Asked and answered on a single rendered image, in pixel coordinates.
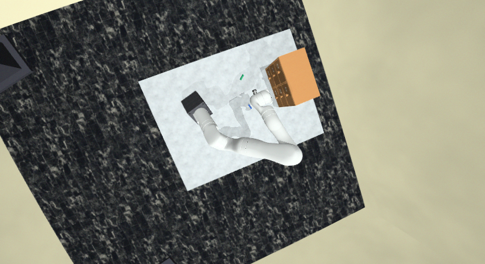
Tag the brown wooden drawer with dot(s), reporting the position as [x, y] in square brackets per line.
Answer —
[274, 74]
[288, 94]
[279, 71]
[277, 97]
[282, 95]
[270, 77]

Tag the brown wooden chest of drawers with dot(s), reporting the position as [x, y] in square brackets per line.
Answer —
[299, 76]

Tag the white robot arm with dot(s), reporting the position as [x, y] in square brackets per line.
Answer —
[285, 152]

